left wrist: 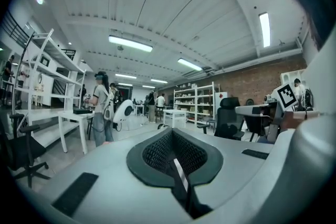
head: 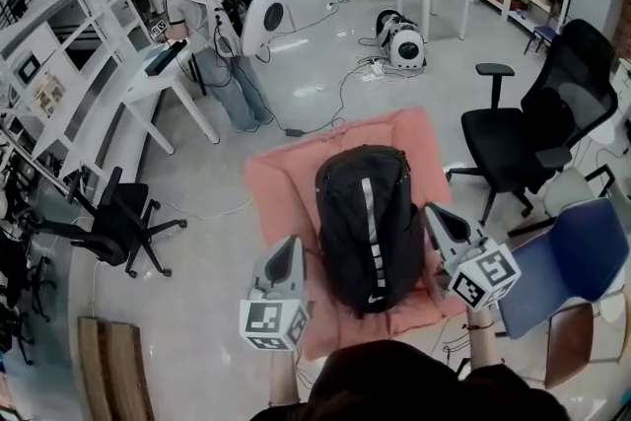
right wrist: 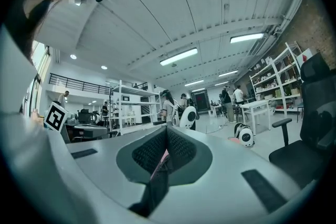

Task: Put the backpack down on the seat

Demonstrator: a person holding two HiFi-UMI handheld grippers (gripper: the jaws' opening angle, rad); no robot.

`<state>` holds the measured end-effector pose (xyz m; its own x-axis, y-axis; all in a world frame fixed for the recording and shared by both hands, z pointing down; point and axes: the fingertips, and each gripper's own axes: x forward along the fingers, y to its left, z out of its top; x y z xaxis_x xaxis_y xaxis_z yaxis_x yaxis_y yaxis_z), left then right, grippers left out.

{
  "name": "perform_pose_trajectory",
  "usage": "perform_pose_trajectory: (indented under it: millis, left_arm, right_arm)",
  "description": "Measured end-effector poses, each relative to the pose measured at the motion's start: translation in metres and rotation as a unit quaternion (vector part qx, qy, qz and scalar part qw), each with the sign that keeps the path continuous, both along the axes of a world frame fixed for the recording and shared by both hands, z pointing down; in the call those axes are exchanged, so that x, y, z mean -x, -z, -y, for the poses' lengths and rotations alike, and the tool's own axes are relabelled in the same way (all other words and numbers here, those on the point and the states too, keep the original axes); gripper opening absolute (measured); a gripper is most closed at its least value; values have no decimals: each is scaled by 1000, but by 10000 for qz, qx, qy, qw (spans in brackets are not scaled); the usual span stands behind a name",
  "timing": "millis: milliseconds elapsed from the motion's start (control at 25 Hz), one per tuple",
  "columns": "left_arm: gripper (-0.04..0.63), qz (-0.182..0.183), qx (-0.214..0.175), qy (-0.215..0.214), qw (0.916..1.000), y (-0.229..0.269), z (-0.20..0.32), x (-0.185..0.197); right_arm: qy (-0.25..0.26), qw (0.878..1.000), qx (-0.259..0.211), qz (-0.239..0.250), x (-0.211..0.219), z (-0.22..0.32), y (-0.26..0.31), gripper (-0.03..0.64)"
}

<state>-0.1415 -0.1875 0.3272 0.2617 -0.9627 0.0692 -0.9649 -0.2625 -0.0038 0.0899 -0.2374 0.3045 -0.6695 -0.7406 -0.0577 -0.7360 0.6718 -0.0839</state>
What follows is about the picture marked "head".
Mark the white and black shell pack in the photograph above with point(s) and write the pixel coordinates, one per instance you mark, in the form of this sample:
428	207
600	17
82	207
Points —
401	42

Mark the black backpack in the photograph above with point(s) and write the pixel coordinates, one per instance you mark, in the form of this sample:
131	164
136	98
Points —
345	212

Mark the black swivel chair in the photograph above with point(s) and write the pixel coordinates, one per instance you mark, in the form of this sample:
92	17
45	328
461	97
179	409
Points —
120	217

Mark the black mesh office chair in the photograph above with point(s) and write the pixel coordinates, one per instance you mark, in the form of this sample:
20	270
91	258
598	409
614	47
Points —
503	133

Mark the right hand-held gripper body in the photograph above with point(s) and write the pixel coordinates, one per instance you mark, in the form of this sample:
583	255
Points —
485	278

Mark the person's black top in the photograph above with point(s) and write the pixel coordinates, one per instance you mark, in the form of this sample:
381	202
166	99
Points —
517	401

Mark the white shelving unit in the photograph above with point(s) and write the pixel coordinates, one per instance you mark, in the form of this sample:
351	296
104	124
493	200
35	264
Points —
74	64

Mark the white power strip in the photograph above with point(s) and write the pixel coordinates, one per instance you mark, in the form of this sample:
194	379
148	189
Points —
373	66

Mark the pink fabric bean bag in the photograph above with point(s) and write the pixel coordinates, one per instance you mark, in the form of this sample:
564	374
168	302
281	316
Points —
281	182

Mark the blue stool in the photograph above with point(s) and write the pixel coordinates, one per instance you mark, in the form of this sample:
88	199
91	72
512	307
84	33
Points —
542	34

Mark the blue plastic chair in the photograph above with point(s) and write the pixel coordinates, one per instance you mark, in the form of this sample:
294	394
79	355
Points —
557	271

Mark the black wrist band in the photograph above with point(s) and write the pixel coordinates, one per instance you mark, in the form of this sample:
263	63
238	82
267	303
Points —
480	326

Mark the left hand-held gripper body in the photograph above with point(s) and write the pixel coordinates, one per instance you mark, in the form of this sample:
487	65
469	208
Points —
263	318

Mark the person's right forearm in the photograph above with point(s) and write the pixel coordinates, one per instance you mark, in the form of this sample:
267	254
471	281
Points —
485	345

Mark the person's left forearm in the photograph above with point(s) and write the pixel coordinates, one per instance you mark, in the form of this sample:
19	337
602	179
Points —
283	374

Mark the black power adapter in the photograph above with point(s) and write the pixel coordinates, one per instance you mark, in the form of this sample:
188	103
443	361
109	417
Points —
294	131

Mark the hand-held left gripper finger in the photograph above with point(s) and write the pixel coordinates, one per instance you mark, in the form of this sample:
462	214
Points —
260	280
300	266

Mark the dark blue flat box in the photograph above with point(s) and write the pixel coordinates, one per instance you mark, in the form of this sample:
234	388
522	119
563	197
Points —
162	59

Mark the white round chair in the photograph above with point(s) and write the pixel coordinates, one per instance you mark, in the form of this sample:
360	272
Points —
567	187

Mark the brown leather chair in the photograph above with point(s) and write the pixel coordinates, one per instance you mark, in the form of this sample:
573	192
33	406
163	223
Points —
567	345

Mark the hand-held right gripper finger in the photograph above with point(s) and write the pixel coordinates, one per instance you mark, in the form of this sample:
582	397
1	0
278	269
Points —
470	234
434	231

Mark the long white table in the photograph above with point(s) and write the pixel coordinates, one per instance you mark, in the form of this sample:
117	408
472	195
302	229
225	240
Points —
148	86

